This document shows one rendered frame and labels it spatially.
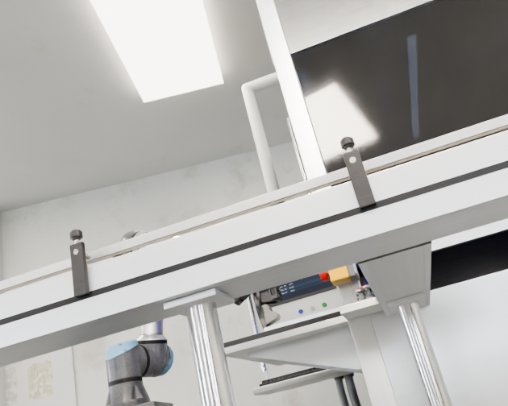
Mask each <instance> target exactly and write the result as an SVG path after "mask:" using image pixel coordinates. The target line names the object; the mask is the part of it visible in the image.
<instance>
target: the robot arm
mask: <svg viewBox="0 0 508 406"><path fill-rule="evenodd" d="M146 233H147V232H143V231H140V230H132V231H129V232H127V233H125V235H124V236H123V237H122V239H121V242H122V241H125V240H128V239H130V238H134V237H137V236H140V235H142V234H146ZM177 237H180V236H175V237H171V238H167V239H165V240H162V241H159V242H155V243H153V244H150V245H147V246H143V247H141V248H137V249H134V250H132V251H137V250H140V249H143V248H145V247H149V246H152V245H155V244H157V243H160V242H164V241H167V240H170V239H173V238H177ZM132 251H128V252H125V253H123V254H124V255H125V254H127V253H130V252H132ZM250 295H251V294H248V295H246V296H241V297H238V298H235V299H234V300H235V303H234V304H236V305H241V304H242V303H243V302H244V301H245V300H246V299H247V298H248V297H249V296H250ZM252 297H253V300H254V302H255V306H256V311H257V314H258V317H259V319H260V323H261V325H262V327H263V329H264V328H265V327H269V326H270V325H272V324H274V323H275V322H277V321H279V320H280V319H281V316H280V314H278V313H275V312H273V310H272V308H271V307H270V306H268V305H270V304H272V305H274V304H277V303H278V302H281V301H283V298H282V294H281V289H280V285H279V286H276V287H273V288H268V289H265V290H262V291H259V292H254V293H252ZM163 329H164V320H160V321H155V322H153V323H150V324H146V325H142V326H140V336H139V337H138V338H137V339H136V340H135V339H132V340H128V341H125V342H119V343H116V344H114V345H112V346H108V347H107V348H106V350H105V356H106V358H105V361H106V372H107V380H108V388H109V392H108V396H107V401H106V406H133V405H137V404H143V403H147V402H150V401H151V400H150V398H149V396H148V393H147V391H146V389H145V387H144V385H143V379H142V378H147V377H152V378H155V377H157V376H162V375H165V374H166V373H167V372H168V371H169V370H170V368H171V366H172V365H173V351H172V350H171V347H170V346H168V345H167V338H166V337H165V336H164V335H163Z"/></svg>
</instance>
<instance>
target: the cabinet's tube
mask: <svg viewBox="0 0 508 406"><path fill-rule="evenodd" d="M242 93H243V96H244V102H245V105H246V109H247V112H248V117H249V121H250V124H251V128H252V133H253V137H254V140H255V144H256V149H257V153H258V156H259V160H260V166H261V169H262V172H263V176H264V182H265V185H266V189H267V192H268V193H270V192H273V191H276V190H278V189H280V188H279V184H278V181H277V176H276V173H275V169H274V166H273V161H272V157H271V154H270V150H269V145H268V142H267V139H266V135H265V132H264V127H263V123H262V120H261V116H260V111H259V108H258V105H257V101H256V96H255V93H254V91H253V90H252V89H250V88H248V87H245V88H243V89H242ZM284 202H285V201H282V202H279V203H276V204H273V205H270V206H269V207H272V206H275V205H279V204H281V203H284Z"/></svg>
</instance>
